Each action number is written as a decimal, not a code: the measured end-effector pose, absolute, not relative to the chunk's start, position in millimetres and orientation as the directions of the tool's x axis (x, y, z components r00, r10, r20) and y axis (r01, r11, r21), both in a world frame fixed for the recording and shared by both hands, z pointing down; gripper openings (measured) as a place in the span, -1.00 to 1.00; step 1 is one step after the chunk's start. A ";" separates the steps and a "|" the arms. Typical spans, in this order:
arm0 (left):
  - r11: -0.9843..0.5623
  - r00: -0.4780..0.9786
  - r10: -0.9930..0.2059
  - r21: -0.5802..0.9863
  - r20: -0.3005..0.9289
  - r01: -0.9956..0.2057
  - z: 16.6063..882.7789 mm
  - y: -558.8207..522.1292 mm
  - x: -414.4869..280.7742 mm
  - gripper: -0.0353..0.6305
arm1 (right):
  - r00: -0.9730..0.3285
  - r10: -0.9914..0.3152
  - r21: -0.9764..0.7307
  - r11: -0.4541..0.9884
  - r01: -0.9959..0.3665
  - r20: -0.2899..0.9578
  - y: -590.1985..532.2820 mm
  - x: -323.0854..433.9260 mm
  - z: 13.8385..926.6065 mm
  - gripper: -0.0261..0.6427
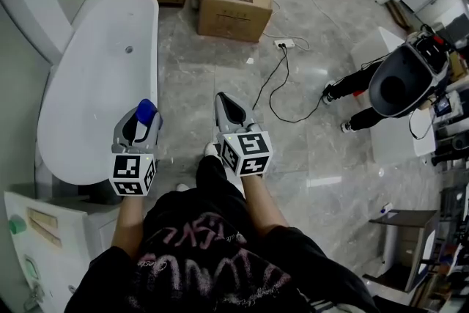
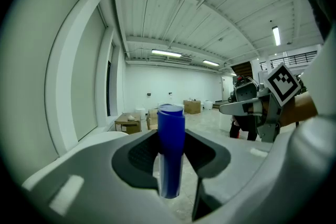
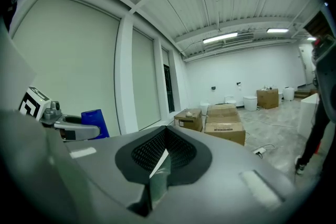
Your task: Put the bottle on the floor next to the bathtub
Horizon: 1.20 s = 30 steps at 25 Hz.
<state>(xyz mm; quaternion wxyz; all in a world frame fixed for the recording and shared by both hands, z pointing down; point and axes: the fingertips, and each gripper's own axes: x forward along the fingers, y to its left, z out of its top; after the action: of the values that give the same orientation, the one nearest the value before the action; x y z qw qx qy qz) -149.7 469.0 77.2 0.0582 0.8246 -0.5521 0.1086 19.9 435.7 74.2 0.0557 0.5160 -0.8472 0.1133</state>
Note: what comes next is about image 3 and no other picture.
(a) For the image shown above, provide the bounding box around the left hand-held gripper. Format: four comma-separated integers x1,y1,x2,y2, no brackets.
18,86,102,142

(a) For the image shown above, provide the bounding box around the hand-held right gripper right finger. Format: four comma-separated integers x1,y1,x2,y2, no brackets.
153,125,298,224

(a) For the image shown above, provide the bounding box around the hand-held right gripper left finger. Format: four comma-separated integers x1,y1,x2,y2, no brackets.
0,110,169,224

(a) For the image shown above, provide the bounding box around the blue object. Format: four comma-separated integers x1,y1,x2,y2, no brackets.
80,109,110,139

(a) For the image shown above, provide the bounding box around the white power strip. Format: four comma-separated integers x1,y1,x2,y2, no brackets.
252,147,267,158

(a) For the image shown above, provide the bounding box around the brown cardboard box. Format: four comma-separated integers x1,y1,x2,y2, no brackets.
204,121,246,146
174,108,203,132
206,103,241,124
256,88,279,110

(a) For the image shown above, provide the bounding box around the wide white roller blind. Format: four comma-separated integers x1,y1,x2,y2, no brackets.
12,0,121,137

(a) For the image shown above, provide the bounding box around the dark window pane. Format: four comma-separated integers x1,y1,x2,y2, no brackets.
163,64,176,113

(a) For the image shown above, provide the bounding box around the white block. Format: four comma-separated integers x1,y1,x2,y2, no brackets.
300,93,320,135

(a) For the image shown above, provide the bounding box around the white round tub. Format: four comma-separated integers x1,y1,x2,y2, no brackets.
282,87,296,101

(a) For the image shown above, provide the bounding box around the white door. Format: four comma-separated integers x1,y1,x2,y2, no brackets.
299,44,316,87

